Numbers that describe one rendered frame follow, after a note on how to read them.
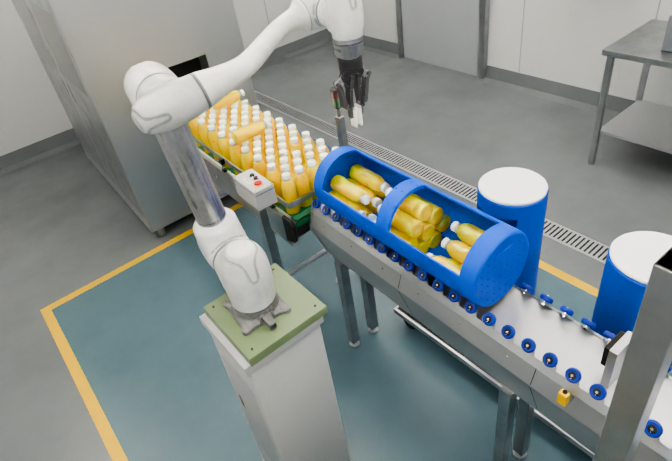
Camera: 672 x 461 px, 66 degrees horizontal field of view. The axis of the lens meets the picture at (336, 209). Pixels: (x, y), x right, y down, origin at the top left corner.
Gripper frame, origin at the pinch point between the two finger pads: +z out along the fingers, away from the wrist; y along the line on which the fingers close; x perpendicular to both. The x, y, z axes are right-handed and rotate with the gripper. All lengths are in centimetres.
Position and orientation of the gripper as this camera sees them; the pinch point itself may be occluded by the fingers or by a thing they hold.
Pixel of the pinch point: (356, 115)
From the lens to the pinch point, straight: 170.0
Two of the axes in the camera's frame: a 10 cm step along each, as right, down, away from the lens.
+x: 5.5, 4.5, -7.0
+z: 1.2, 7.9, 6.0
